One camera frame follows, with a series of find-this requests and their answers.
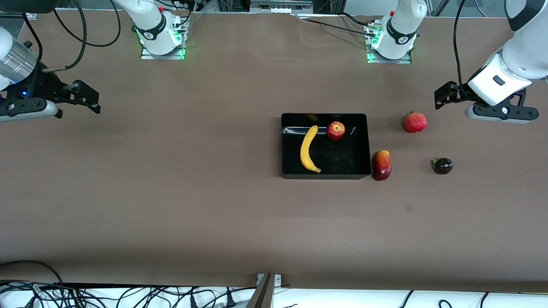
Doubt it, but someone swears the red yellow apple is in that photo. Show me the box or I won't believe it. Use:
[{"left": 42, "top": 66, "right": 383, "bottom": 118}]
[{"left": 327, "top": 121, "right": 346, "bottom": 141}]

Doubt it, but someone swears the black rectangular plastic tray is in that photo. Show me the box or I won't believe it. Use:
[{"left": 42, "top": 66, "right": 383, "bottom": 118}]
[{"left": 281, "top": 113, "right": 372, "bottom": 180}]

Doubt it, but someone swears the yellow banana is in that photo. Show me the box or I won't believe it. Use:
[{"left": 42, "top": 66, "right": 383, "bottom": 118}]
[{"left": 300, "top": 125, "right": 322, "bottom": 174}]

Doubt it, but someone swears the red pomegranate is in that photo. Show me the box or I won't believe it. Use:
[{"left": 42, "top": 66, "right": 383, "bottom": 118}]
[{"left": 405, "top": 111, "right": 428, "bottom": 133}]

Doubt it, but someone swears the dark purple round fruit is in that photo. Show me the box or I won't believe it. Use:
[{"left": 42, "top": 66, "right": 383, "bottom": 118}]
[{"left": 432, "top": 157, "right": 454, "bottom": 175}]

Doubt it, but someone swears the red yellow mango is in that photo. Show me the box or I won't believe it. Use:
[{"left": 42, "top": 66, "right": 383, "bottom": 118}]
[{"left": 372, "top": 150, "right": 393, "bottom": 181}]

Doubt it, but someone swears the brown table cover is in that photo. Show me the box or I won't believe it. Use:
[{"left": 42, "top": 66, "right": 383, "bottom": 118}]
[{"left": 0, "top": 11, "right": 548, "bottom": 288}]

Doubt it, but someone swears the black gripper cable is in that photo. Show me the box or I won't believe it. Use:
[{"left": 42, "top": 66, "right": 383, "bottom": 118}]
[{"left": 42, "top": 0, "right": 88, "bottom": 72}]

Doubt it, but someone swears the black looping arm cable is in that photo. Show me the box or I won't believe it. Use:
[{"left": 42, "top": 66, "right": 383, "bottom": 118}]
[{"left": 52, "top": 0, "right": 122, "bottom": 47}]

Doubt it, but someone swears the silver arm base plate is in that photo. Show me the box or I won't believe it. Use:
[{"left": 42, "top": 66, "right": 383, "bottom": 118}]
[
  {"left": 366, "top": 21, "right": 413, "bottom": 64},
  {"left": 140, "top": 17, "right": 186, "bottom": 60}
]

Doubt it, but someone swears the black cable on table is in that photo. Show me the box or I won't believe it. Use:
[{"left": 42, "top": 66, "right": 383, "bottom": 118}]
[{"left": 298, "top": 16, "right": 377, "bottom": 37}]

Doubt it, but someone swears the aluminium frame rack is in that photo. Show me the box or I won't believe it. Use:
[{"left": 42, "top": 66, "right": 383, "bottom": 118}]
[{"left": 216, "top": 0, "right": 343, "bottom": 15}]

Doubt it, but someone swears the metal table bracket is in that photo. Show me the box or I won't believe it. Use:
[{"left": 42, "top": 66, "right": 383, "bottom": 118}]
[{"left": 246, "top": 274, "right": 283, "bottom": 308}]

